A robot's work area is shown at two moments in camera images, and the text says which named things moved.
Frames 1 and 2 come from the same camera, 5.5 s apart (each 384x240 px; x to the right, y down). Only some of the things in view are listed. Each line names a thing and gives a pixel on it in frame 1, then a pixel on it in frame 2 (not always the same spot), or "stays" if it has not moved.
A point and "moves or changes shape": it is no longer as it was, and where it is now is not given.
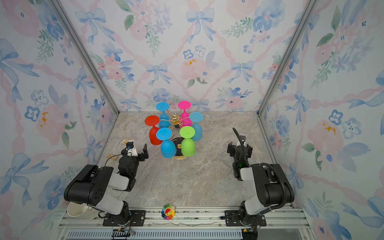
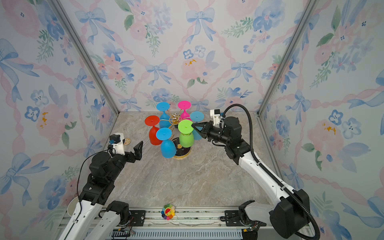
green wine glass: (188, 144) moves or changes shape
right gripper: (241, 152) to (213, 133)
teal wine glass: (197, 117) stays
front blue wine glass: (168, 147) stays
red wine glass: (153, 120) stays
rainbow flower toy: (168, 211) stays
